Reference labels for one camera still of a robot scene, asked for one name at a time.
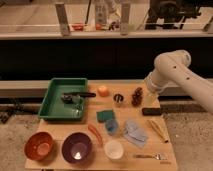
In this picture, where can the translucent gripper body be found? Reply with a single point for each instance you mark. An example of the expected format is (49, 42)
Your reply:
(151, 98)

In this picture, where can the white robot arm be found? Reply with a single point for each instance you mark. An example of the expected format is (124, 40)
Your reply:
(174, 66)

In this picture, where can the purple bowl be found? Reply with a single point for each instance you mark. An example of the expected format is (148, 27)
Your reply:
(76, 148)

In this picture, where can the red bowl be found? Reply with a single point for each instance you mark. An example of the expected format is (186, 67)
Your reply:
(38, 146)

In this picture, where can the black rectangular block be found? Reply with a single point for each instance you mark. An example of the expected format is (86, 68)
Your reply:
(151, 111)

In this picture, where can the small dark metal cup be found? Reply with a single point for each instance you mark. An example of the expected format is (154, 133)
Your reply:
(118, 99)

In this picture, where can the yellow wooden stick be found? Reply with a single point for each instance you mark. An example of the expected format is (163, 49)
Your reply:
(159, 130)

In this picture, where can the light blue folded cloth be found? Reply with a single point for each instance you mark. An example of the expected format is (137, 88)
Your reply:
(135, 134)

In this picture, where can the wooden board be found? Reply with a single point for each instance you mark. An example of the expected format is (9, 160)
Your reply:
(98, 161)

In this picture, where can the orange fruit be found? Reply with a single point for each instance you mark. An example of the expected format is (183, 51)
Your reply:
(103, 91)

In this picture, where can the blue crumpled cloth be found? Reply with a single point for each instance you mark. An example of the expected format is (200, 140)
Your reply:
(111, 126)

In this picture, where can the green sponge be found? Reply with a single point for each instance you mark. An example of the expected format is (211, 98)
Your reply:
(105, 115)

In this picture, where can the white cup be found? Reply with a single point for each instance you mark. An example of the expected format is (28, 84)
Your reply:
(114, 150)

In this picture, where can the orange carrot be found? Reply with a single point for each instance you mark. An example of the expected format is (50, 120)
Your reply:
(93, 129)

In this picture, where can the green plastic tray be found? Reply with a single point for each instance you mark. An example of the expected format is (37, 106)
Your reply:
(61, 103)

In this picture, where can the black handled can opener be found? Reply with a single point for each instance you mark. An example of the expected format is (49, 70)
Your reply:
(75, 97)

